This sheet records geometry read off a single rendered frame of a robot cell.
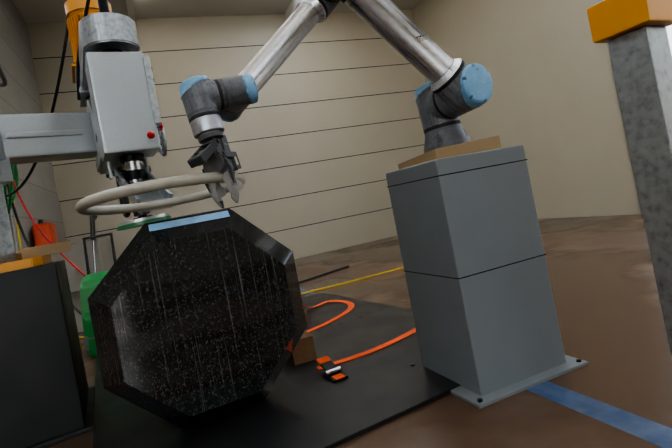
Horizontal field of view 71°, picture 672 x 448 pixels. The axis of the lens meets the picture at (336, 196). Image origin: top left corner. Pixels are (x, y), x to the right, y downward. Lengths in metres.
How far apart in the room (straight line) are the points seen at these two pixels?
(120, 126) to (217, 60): 5.79
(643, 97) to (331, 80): 7.23
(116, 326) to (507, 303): 1.41
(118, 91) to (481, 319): 1.66
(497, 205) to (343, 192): 6.16
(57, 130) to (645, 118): 2.45
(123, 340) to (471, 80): 1.55
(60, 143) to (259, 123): 5.19
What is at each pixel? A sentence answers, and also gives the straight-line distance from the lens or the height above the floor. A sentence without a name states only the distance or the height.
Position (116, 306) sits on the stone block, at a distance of 1.91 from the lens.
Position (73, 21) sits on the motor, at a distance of 2.99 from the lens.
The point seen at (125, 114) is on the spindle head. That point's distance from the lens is 2.12.
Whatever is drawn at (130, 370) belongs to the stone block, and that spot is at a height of 0.31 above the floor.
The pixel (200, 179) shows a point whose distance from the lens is 1.31.
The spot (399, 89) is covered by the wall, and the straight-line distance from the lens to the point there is 8.68.
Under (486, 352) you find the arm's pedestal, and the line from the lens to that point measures 1.81.
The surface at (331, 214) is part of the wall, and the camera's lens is 7.76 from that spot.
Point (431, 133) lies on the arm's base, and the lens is 1.90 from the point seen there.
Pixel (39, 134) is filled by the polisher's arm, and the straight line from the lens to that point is 2.71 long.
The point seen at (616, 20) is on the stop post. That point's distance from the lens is 1.19.
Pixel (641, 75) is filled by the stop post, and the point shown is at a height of 0.90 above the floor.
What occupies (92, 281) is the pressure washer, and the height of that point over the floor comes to 0.53.
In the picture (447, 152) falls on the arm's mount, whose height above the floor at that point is 0.87.
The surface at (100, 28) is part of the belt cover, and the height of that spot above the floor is 1.63.
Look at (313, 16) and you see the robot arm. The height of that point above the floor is 1.43.
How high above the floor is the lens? 0.77
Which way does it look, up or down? 1 degrees up
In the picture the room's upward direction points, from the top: 11 degrees counter-clockwise
